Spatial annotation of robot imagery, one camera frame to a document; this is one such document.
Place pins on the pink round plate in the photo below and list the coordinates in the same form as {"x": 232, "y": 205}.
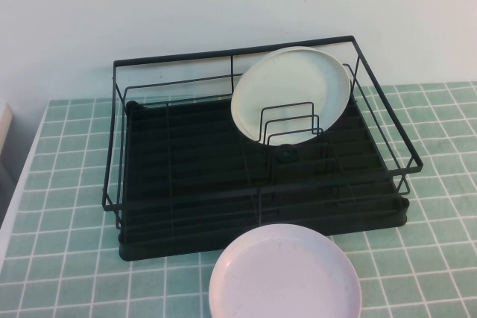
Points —
{"x": 283, "y": 277}

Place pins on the black dish drying rack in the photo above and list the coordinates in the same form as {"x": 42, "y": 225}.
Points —
{"x": 208, "y": 173}

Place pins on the cream round plate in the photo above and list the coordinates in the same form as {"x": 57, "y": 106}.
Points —
{"x": 283, "y": 87}
{"x": 316, "y": 51}

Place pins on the green checked tablecloth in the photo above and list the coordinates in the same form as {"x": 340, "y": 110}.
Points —
{"x": 428, "y": 221}

